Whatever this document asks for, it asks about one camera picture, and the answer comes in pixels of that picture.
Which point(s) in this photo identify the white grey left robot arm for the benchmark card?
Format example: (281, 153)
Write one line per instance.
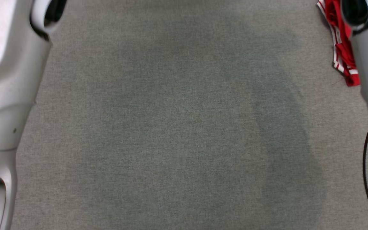
(8, 95)

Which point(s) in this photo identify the red shirt with white sleeves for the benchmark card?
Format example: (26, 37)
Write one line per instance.
(343, 54)

